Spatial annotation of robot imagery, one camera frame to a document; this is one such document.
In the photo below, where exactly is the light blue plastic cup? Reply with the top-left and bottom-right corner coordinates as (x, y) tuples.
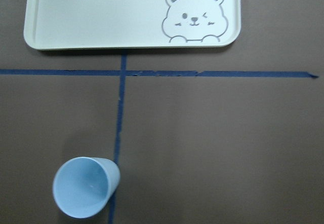
(52, 157), (120, 218)

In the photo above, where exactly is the cream bear serving tray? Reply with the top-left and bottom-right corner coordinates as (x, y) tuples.
(24, 0), (241, 50)

